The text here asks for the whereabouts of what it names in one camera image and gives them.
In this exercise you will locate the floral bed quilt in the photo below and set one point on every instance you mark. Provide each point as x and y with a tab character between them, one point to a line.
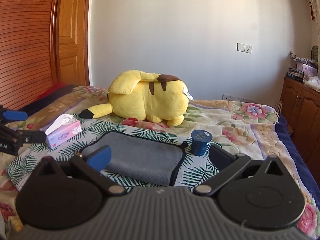
225	120

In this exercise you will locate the dark blue cup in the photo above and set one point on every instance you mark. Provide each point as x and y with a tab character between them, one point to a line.
199	141

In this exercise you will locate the wooden door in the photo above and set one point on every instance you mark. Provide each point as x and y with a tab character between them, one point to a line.
72	41

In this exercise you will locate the wall socket strip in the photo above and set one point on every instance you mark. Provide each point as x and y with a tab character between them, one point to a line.
236	98

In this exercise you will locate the white wall switch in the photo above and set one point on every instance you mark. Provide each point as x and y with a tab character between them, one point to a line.
244	48

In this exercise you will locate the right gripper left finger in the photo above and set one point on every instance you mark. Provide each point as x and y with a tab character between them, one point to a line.
89	167

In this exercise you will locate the red pillow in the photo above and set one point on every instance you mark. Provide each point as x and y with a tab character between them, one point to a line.
51	94

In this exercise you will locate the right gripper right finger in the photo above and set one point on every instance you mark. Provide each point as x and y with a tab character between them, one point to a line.
230	168

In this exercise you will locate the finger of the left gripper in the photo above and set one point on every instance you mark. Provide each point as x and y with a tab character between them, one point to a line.
31	137
14	115

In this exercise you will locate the purple and grey towel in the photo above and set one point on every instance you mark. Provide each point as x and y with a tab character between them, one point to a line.
141	159

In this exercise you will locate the palm leaf print cloth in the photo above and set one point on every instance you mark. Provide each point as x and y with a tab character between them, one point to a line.
193	171

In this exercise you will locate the wooden cabinet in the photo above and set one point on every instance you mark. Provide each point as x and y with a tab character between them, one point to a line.
300	107

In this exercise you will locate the yellow Pikachu plush toy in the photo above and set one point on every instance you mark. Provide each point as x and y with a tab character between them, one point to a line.
144	96

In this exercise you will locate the clutter pile on cabinet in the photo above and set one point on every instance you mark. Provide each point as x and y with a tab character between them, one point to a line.
305	70

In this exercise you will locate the dark blue blanket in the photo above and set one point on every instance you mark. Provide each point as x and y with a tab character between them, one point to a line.
32	108

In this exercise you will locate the pink tissue box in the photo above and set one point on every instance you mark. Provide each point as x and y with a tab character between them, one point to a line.
64	127

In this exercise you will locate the wooden slatted headboard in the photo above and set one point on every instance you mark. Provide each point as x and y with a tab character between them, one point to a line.
28	54

